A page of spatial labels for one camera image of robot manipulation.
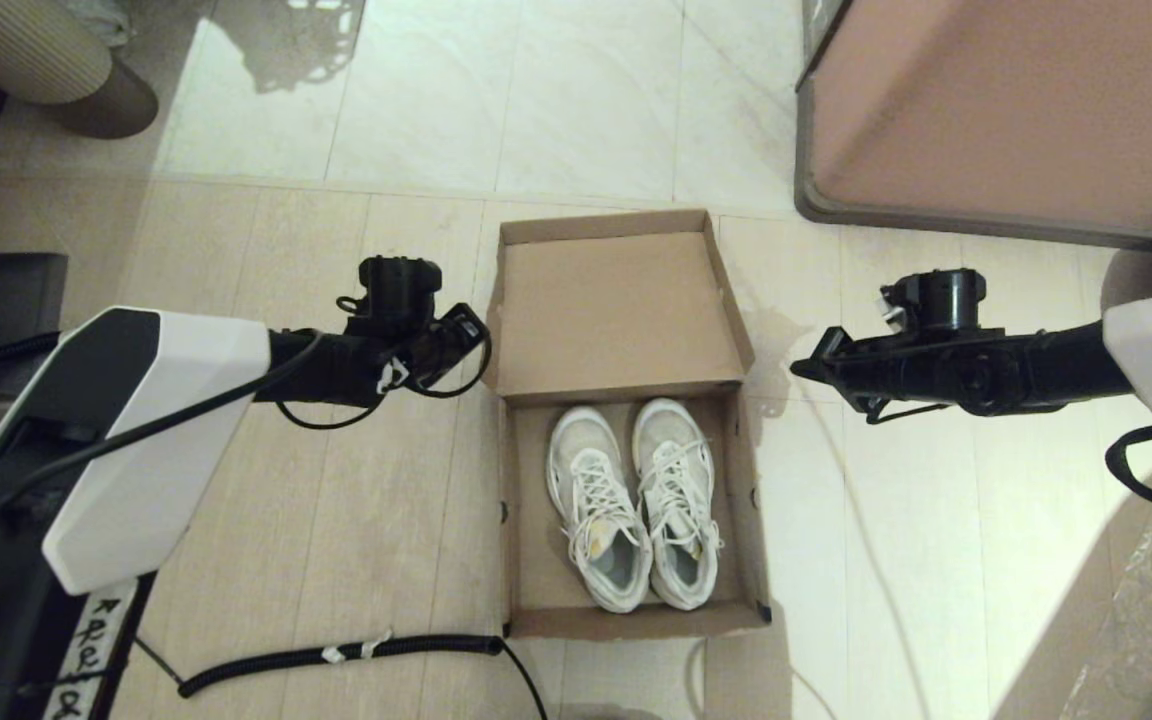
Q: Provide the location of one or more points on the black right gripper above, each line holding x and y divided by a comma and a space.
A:
916, 370

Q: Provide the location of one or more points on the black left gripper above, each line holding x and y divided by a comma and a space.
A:
436, 355

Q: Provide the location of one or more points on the white lace-up sneaker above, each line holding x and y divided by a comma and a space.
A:
676, 470
596, 500

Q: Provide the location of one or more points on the brown cardboard shoe box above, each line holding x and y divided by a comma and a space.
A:
616, 310

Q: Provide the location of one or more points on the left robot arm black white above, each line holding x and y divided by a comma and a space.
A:
136, 450

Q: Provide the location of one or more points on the pink cabinet with grey base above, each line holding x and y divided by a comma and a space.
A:
1016, 100

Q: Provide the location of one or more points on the crumpled clear plastic bag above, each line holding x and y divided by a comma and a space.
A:
101, 20

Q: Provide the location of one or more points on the ribbed beige round pouf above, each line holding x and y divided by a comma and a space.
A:
16, 50

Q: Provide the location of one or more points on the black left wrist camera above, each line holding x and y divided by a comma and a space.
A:
396, 290

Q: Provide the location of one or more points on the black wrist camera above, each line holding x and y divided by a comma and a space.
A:
396, 290
936, 300

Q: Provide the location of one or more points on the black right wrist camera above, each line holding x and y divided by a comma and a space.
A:
936, 300

